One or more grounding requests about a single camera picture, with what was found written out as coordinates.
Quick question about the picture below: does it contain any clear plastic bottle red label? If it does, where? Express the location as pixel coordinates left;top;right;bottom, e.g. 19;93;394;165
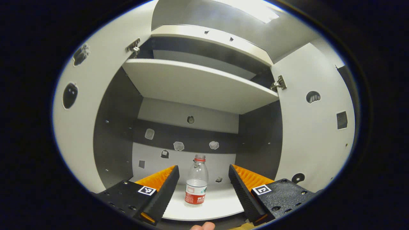
184;155;209;207

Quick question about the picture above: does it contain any white cabinet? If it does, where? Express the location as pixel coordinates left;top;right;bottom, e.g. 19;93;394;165
93;24;283;224

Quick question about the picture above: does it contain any white cabinet door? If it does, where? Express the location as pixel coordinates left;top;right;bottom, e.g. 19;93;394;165
53;0;157;194
271;43;356;194

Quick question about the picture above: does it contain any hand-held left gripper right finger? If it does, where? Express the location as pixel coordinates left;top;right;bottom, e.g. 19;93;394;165
228;164;323;226

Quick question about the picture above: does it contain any large ceiling light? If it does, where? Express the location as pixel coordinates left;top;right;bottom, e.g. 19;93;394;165
220;0;283;23

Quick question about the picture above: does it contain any white cabinet drawer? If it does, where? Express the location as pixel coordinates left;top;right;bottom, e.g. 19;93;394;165
151;25;274;67

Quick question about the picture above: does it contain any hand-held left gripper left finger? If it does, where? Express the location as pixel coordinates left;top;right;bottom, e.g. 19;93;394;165
91;165;180;226

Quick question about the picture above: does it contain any metal door hinge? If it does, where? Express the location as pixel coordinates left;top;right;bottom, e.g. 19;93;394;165
271;75;287;93
125;38;141;58

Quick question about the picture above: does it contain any black backdrop cloth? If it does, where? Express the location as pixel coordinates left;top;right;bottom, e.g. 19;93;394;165
336;65;360;128

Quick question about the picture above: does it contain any white cabinet shelf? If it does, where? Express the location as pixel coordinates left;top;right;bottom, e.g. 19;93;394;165
122;58;279;115
129;182;245;221

